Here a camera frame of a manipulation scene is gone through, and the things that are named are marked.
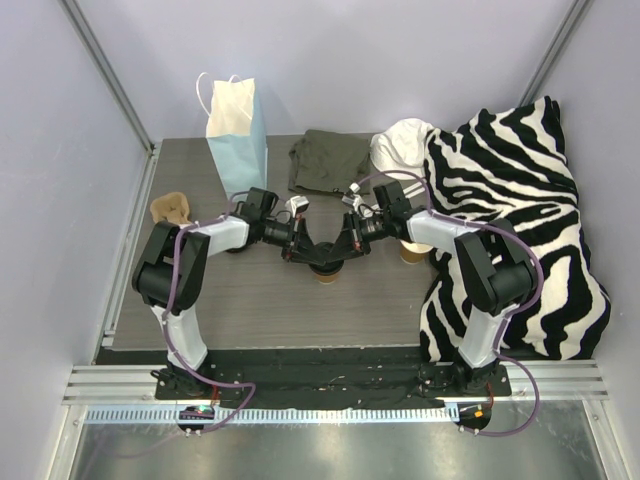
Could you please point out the zebra striped blanket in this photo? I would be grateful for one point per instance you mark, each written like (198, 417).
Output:
(513, 165)

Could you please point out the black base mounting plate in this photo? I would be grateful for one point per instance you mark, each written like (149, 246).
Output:
(327, 379)

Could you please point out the brown paper coffee cup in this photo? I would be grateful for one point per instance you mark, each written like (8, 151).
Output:
(325, 276)

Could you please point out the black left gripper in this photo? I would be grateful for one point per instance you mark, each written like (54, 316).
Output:
(293, 237)

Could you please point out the light blue paper bag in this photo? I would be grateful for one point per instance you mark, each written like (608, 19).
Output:
(235, 132)

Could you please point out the brown cardboard cup carrier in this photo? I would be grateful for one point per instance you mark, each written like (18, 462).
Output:
(172, 207)

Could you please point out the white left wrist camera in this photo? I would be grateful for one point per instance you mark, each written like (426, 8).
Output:
(297, 205)

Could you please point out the olive green folded cloth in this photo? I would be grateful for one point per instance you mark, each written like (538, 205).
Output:
(326, 162)

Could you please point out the white slotted cable duct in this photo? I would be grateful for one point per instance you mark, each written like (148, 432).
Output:
(198, 414)

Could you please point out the white bucket hat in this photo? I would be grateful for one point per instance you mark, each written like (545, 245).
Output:
(401, 147)

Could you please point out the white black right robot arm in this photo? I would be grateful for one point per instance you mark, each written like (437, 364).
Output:
(500, 274)

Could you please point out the white paper straws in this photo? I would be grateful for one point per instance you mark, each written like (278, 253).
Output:
(414, 189)

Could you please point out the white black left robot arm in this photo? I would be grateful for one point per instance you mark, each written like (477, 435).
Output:
(170, 271)

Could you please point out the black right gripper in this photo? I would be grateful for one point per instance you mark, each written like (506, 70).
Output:
(356, 235)

